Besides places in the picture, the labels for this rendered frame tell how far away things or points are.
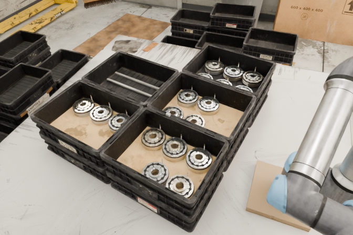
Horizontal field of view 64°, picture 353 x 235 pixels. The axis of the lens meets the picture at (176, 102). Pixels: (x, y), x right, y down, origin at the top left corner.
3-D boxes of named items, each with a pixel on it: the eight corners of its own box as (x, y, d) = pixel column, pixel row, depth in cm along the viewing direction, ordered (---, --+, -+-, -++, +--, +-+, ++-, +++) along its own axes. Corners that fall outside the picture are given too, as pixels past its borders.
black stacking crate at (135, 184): (227, 160, 115) (229, 142, 107) (191, 222, 97) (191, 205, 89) (147, 125, 131) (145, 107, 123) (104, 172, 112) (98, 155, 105)
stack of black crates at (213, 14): (252, 47, 302) (259, 6, 271) (246, 64, 279) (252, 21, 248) (214, 41, 314) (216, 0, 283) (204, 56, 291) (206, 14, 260)
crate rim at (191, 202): (229, 145, 109) (230, 141, 107) (191, 209, 90) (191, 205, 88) (145, 109, 125) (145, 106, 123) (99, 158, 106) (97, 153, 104)
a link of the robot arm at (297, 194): (343, 32, 75) (264, 196, 60) (391, 43, 70) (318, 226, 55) (333, 59, 85) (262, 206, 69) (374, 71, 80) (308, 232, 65)
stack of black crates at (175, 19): (214, 42, 312) (216, 13, 289) (206, 56, 292) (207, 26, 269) (180, 36, 324) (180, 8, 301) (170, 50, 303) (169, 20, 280)
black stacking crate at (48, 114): (147, 125, 131) (144, 107, 123) (103, 172, 113) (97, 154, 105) (85, 97, 147) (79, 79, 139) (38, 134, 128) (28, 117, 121)
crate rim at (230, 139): (256, 100, 127) (257, 96, 126) (229, 145, 109) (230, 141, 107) (180, 74, 143) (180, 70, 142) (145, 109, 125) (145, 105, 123)
